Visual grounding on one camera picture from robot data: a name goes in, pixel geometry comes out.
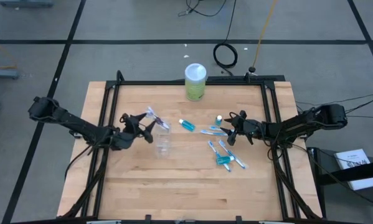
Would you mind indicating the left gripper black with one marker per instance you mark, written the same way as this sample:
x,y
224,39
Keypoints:
x,y
128,135

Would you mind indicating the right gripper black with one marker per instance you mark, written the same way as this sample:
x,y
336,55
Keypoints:
x,y
248,128

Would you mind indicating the small teal tube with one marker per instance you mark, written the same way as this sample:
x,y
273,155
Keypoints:
x,y
223,160

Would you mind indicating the blue toothpaste tube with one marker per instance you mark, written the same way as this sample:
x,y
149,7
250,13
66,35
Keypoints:
x,y
188,125

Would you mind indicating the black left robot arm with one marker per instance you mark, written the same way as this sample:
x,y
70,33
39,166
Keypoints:
x,y
77,124

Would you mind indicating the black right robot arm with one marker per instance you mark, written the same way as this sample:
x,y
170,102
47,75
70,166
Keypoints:
x,y
298,124

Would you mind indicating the clear acrylic organizer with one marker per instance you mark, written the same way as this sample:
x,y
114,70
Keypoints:
x,y
162,146

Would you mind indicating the green disinfecting wipes canister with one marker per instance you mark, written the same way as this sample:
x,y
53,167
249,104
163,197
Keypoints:
x,y
195,87

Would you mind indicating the black side stand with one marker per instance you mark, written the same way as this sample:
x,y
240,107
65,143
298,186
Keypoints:
x,y
329,179

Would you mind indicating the white booklet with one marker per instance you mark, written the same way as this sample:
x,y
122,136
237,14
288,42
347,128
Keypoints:
x,y
351,158

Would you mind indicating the grey stand foot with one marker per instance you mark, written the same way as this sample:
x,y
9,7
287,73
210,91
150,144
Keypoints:
x,y
2,73
25,3

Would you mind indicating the black frame bracket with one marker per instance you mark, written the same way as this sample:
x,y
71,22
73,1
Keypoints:
x,y
148,217
238,219

